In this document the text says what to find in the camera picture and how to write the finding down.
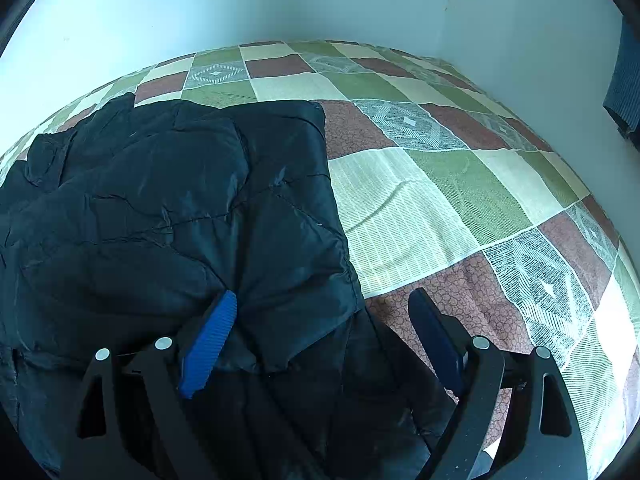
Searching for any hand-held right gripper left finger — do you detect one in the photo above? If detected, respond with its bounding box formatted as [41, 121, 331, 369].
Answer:
[60, 289, 239, 480]

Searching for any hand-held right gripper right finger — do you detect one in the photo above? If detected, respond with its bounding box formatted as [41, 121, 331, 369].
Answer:
[407, 287, 589, 480]

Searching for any black puffer jacket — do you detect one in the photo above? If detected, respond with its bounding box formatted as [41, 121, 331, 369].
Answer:
[0, 92, 458, 480]

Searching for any patchwork checkered bedspread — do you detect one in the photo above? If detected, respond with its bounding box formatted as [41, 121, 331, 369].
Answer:
[0, 39, 640, 480]

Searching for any dark blue curtain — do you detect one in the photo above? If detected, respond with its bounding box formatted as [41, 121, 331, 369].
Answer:
[602, 16, 640, 147]

